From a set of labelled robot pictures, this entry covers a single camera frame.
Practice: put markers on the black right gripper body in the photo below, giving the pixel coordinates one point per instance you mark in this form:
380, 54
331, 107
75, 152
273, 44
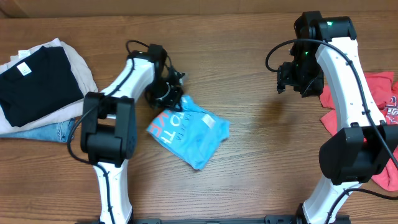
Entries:
306, 75

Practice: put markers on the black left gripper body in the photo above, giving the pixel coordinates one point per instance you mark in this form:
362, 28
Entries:
161, 95

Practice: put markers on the light blue printed t-shirt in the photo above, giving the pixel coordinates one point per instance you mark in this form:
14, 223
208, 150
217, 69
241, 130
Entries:
193, 135

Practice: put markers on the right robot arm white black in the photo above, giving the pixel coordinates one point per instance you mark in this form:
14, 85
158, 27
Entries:
325, 53

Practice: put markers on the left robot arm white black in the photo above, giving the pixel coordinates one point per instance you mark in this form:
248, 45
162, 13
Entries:
108, 124

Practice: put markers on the folded beige shirt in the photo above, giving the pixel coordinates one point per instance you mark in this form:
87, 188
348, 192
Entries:
82, 75

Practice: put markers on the red printed t-shirt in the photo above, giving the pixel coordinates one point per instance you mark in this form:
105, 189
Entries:
384, 92

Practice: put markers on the folded light blue denim garment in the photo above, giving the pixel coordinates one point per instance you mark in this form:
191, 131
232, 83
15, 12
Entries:
57, 132

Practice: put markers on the folded black shirt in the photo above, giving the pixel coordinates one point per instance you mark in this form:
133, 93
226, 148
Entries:
37, 86

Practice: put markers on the cardboard back panel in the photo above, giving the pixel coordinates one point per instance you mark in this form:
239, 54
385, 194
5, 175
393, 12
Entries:
87, 8

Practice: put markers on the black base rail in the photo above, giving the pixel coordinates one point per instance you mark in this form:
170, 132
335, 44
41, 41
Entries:
217, 221

